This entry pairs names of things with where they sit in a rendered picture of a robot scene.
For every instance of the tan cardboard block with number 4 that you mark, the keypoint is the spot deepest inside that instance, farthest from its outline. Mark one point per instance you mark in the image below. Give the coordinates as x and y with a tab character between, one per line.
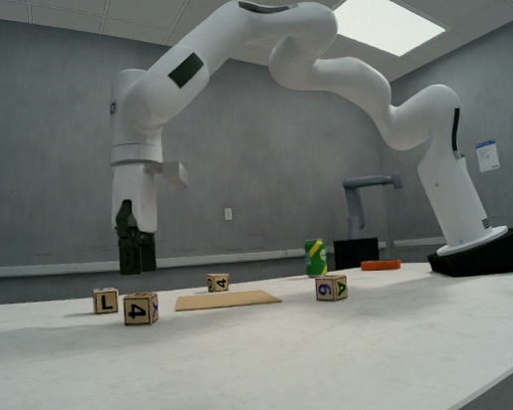
218	283

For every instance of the tan square mat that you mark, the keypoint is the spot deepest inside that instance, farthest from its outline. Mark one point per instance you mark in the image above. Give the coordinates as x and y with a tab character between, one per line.
226	300

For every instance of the green soda can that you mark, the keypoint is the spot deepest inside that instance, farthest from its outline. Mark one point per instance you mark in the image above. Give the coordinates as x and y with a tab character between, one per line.
315	255

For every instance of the wooden alphabet block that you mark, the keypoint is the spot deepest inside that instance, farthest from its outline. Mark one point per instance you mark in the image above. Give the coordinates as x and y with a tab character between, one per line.
140	309
331	288
106	301

